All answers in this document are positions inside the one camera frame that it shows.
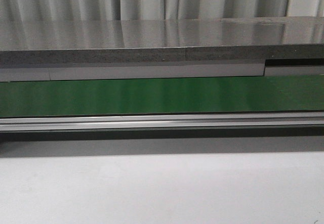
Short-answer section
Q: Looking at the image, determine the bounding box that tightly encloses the green conveyor belt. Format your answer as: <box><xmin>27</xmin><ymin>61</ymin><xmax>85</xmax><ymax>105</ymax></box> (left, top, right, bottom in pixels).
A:
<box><xmin>1</xmin><ymin>75</ymin><xmax>323</xmax><ymax>117</ymax></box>

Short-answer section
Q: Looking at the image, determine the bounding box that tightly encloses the grey pleated curtain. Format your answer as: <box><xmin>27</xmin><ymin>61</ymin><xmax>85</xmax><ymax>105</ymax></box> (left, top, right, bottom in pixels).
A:
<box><xmin>1</xmin><ymin>0</ymin><xmax>323</xmax><ymax>21</ymax></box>

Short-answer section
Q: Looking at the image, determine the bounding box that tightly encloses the grey rear conveyor rail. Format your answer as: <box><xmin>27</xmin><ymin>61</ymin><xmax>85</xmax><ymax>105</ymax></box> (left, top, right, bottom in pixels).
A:
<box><xmin>1</xmin><ymin>59</ymin><xmax>323</xmax><ymax>82</ymax></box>

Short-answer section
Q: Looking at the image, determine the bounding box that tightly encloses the aluminium front conveyor rail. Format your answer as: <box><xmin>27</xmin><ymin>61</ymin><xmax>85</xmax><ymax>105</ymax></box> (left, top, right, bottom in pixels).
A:
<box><xmin>1</xmin><ymin>111</ymin><xmax>323</xmax><ymax>132</ymax></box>

